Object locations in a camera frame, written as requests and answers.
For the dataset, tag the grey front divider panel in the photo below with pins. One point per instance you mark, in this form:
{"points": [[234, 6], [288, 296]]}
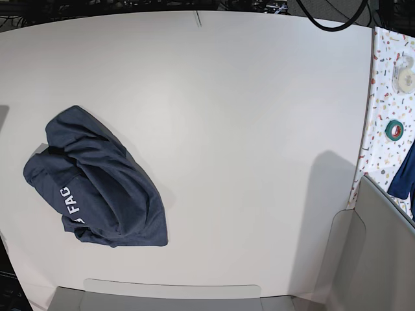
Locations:
{"points": [[114, 295]]}

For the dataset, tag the green tape roll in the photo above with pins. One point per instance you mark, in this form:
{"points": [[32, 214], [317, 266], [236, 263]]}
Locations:
{"points": [[394, 130]]}

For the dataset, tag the clear tape dispenser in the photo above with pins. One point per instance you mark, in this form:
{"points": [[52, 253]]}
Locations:
{"points": [[403, 75]]}

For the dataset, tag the dark blue printed t-shirt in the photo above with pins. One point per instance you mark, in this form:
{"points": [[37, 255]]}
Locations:
{"points": [[88, 176]]}

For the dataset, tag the terrazzo patterned side surface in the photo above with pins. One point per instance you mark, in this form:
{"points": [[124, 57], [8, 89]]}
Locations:
{"points": [[380, 158]]}

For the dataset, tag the blue cloth at right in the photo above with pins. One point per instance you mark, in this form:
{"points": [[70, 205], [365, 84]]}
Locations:
{"points": [[402, 184]]}

